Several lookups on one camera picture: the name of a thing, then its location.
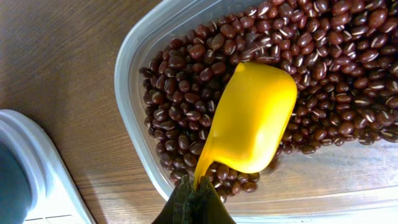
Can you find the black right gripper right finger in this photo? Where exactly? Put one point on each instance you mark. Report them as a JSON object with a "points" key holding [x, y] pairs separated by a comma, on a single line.
{"points": [[210, 207]]}

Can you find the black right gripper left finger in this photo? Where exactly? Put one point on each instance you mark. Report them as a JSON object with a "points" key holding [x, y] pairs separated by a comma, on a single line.
{"points": [[178, 209]]}

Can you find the yellow plastic measuring scoop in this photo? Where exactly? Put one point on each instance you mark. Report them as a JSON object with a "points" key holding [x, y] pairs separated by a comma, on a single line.
{"points": [[250, 119]]}

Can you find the white digital kitchen scale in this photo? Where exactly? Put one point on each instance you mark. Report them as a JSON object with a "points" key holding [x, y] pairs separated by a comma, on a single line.
{"points": [[55, 198]]}

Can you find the blue plastic bowl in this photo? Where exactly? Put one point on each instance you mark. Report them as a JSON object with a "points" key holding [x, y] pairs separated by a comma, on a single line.
{"points": [[16, 198]]}

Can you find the clear plastic container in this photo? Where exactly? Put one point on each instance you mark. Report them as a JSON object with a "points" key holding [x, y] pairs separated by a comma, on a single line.
{"points": [[140, 109]]}

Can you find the red adzuki beans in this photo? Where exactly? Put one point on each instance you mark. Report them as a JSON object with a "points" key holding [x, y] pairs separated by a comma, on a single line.
{"points": [[342, 134]]}

